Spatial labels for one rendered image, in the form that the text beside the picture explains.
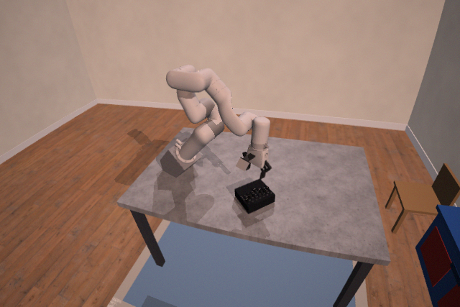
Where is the black lighting desk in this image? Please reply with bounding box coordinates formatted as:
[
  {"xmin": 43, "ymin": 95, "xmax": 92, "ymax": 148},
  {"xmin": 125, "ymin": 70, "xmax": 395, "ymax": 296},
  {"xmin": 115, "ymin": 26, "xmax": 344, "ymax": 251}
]
[{"xmin": 234, "ymin": 179, "xmax": 275, "ymax": 214}]

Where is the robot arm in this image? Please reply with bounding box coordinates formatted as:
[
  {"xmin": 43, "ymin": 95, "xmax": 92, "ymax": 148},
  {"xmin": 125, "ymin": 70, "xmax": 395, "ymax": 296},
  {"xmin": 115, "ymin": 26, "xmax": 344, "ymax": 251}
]
[{"xmin": 166, "ymin": 65, "xmax": 270, "ymax": 163}]

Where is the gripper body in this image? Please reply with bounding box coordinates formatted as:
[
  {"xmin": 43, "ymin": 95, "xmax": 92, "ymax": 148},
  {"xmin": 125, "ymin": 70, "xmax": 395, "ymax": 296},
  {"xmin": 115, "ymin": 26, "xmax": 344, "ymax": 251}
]
[{"xmin": 247, "ymin": 143, "xmax": 269, "ymax": 168}]

